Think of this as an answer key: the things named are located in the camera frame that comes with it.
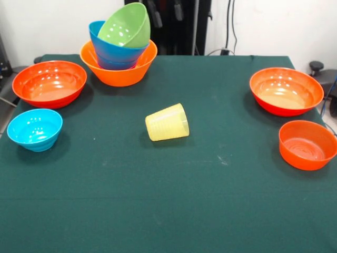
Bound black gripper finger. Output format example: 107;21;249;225
173;0;184;22
146;0;163;29

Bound green plastic bowl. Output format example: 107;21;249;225
97;2;152;49

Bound large blue plastic bowl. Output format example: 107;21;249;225
88;20;150;64

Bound small blue plastic bowl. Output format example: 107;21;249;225
96;54;138;71

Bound large orange plastic bowl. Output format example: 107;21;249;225
79;39;158;87

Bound yellow plastic cup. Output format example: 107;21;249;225
145;103;190;142

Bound large red plastic bowl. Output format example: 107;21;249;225
249;67;325;118
12;60;88;109

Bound small cyan plastic bowl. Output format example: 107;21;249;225
6;108;63;153

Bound dark green tablecloth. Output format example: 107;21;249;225
0;54;337;253

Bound small orange-red plastic bowl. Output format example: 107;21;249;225
278;120;337;171

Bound black wall cable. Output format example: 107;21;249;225
225;0;239;53

